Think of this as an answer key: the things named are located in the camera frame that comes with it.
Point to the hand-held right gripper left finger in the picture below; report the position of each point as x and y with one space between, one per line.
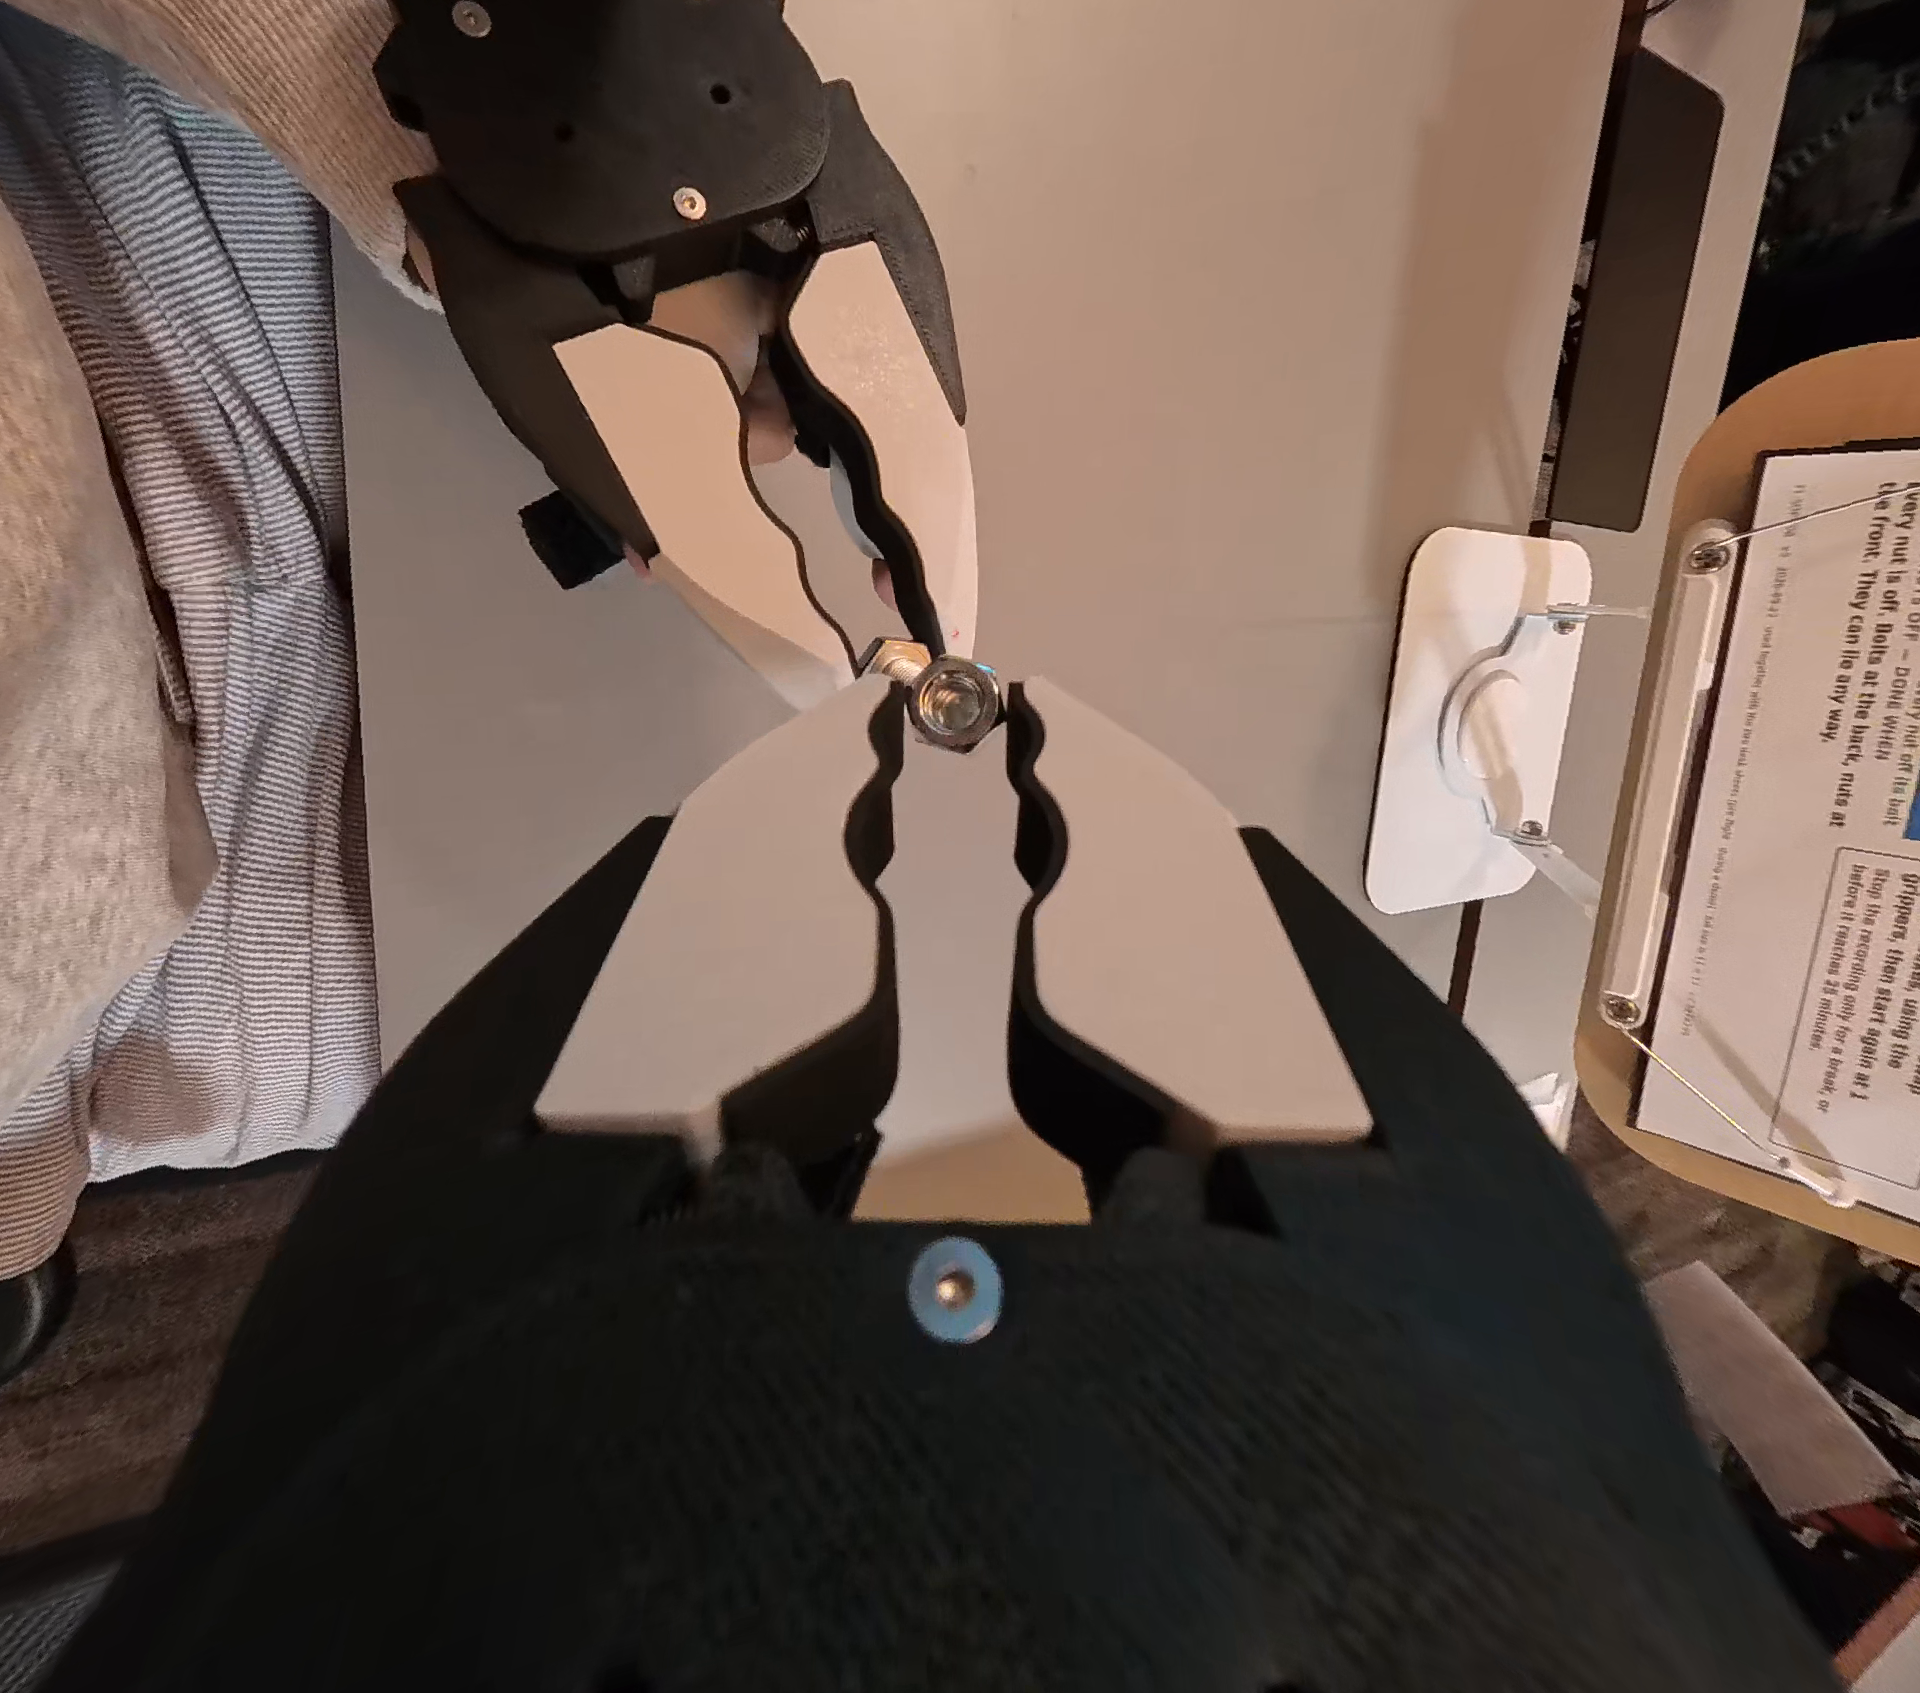
736 959

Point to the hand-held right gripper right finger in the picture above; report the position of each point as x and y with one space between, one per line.
1185 959

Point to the wooden document stand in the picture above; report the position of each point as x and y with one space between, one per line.
1477 734

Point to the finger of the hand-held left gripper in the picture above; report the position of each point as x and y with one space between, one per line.
674 464
901 404

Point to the white instruction sheet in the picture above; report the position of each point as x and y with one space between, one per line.
1799 824

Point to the person's striped shirt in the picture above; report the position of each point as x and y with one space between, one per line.
256 523

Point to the grey desk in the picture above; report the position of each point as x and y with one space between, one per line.
1757 224
1200 299

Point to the white paper bag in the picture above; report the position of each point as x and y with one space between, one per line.
1771 1395

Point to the silver hex bolt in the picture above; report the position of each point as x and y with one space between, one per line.
887 654

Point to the person's left hand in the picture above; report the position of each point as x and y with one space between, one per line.
768 419

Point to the silver hex nut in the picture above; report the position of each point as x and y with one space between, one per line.
918 734

